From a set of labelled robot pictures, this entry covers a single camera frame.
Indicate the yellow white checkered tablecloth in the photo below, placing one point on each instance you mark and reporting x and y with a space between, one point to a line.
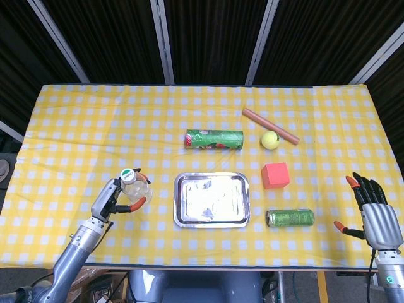
94 126

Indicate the brown cardboard box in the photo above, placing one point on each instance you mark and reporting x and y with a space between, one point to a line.
82 279

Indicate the rectangular metal tray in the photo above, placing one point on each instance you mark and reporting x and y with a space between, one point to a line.
211 202

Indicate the green chips tube can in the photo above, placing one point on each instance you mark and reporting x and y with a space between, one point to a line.
217 139

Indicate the yellow tennis ball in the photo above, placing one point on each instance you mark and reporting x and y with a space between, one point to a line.
269 140

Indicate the white frame post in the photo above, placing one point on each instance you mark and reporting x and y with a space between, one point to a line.
378 57
162 44
262 41
9 131
60 44

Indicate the black pleated curtain panel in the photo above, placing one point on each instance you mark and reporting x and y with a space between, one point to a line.
394 94
331 31
110 38
19 63
211 38

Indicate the brown wooden rod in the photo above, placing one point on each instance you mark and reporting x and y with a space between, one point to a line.
255 116

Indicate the orange foam cube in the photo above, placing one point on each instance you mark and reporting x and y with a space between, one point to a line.
276 176

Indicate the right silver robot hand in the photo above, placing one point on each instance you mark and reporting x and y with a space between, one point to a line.
378 224

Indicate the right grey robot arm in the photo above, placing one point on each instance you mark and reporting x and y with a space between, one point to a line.
393 277

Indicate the grey robot torso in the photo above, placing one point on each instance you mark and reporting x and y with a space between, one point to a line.
195 287

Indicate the green drink can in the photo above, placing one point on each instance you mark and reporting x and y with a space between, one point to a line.
290 217

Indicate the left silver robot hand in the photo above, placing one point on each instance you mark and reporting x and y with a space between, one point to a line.
107 199

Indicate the clear plastic bottle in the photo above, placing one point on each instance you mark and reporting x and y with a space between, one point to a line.
137 191

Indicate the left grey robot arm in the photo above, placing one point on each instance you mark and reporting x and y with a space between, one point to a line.
72 252

